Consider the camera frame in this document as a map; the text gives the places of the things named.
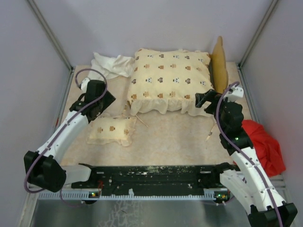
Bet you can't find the right aluminium frame post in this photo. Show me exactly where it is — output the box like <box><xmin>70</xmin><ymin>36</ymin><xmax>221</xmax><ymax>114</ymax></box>
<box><xmin>238</xmin><ymin>0</ymin><xmax>280</xmax><ymax>69</ymax></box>

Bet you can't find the small cream print pillow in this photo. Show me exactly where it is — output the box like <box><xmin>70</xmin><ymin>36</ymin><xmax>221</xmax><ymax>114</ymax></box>
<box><xmin>87</xmin><ymin>116</ymin><xmax>137</xmax><ymax>147</ymax></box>

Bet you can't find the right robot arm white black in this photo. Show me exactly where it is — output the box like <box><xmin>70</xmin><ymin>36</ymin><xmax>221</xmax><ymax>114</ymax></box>
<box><xmin>195</xmin><ymin>86</ymin><xmax>298</xmax><ymax>227</ymax></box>

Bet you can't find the white cloth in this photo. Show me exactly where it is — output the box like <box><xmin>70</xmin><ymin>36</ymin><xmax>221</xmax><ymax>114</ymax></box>
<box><xmin>91</xmin><ymin>52</ymin><xmax>135</xmax><ymax>80</ymax></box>

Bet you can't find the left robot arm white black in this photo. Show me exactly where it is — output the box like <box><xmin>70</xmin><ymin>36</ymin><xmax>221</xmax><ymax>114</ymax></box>
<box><xmin>24</xmin><ymin>80</ymin><xmax>115</xmax><ymax>192</ymax></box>

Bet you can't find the wooden pet bed frame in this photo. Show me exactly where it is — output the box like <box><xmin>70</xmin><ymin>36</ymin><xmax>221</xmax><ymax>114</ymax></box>
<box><xmin>209</xmin><ymin>36</ymin><xmax>229</xmax><ymax>94</ymax></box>

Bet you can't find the cream animal print cushion cover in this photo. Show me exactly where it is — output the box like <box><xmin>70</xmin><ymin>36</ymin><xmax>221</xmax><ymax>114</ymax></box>
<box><xmin>127</xmin><ymin>48</ymin><xmax>213</xmax><ymax>117</ymax></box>

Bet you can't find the red cloth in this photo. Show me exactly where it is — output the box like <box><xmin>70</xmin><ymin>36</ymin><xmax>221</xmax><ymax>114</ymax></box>
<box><xmin>242</xmin><ymin>120</ymin><xmax>286</xmax><ymax>177</ymax></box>

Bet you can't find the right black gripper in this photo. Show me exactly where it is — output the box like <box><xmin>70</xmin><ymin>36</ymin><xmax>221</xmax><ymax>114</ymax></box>
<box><xmin>195</xmin><ymin>89</ymin><xmax>236</xmax><ymax>132</ymax></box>

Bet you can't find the aluminium frame post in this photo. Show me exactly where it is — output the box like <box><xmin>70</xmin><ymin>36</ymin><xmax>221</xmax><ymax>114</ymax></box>
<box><xmin>238</xmin><ymin>0</ymin><xmax>280</xmax><ymax>69</ymax></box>
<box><xmin>25</xmin><ymin>0</ymin><xmax>73</xmax><ymax>72</ymax></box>

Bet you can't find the left aluminium frame post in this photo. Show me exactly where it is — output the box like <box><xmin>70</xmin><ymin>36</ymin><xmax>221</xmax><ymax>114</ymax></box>
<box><xmin>25</xmin><ymin>0</ymin><xmax>73</xmax><ymax>72</ymax></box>

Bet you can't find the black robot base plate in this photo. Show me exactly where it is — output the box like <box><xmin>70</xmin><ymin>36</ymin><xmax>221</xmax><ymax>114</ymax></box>
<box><xmin>71</xmin><ymin>162</ymin><xmax>239</xmax><ymax>196</ymax></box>

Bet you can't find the white slotted cable duct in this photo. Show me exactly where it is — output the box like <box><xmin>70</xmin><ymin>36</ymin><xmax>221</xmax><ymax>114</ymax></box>
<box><xmin>37</xmin><ymin>191</ymin><xmax>222</xmax><ymax>201</ymax></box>

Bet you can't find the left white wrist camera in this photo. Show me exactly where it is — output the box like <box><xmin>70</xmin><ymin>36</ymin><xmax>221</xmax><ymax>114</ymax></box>
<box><xmin>80</xmin><ymin>77</ymin><xmax>91</xmax><ymax>92</ymax></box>

